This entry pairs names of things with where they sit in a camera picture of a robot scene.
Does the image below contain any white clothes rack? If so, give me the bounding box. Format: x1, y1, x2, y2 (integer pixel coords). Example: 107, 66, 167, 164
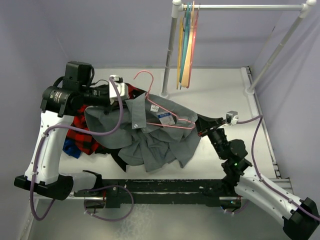
159, 0, 320, 98

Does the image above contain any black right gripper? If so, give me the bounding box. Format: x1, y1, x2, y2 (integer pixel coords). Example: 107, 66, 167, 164
192, 112, 227, 159

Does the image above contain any pink wire hanger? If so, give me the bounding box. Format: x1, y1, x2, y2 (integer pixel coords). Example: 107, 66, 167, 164
133, 70, 197, 130

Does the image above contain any red black plaid shirt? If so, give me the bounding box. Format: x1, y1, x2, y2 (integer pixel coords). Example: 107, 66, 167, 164
66, 83, 145, 155

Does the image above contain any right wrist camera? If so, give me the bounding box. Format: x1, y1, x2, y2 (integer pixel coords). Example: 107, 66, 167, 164
225, 110, 239, 126

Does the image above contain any teal hanger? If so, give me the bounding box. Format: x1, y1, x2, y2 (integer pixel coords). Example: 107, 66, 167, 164
179, 2, 191, 90

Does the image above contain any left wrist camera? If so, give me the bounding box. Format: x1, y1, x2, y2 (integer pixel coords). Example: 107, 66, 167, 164
109, 74, 130, 104

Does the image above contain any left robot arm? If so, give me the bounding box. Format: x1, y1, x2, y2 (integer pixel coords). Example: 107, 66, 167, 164
14, 61, 110, 201

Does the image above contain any aluminium frame rail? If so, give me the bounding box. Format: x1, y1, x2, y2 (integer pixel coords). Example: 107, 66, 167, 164
32, 177, 295, 201

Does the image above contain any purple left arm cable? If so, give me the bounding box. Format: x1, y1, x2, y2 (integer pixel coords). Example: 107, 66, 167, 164
29, 76, 135, 222

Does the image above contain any grey button-up shirt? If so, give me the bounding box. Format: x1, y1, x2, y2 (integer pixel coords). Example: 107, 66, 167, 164
84, 92, 201, 173

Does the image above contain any white blue hang tag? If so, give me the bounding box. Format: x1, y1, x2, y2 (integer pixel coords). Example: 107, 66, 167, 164
157, 111, 176, 126

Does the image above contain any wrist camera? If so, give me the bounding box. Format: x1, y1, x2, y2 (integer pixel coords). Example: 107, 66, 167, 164
225, 110, 239, 126
109, 74, 130, 104

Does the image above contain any blue garment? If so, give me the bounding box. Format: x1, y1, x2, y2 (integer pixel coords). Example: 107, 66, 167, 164
62, 138, 82, 159

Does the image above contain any yellow hanger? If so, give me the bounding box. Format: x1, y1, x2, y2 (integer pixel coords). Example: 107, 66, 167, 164
176, 16, 184, 90

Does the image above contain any pink plastic hanger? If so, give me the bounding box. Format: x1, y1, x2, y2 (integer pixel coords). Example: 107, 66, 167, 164
186, 7, 200, 89

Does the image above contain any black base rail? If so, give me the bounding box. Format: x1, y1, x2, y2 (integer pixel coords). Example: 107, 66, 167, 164
74, 179, 242, 209

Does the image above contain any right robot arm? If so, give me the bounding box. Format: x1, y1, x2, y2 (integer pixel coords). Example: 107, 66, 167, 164
195, 115, 320, 240

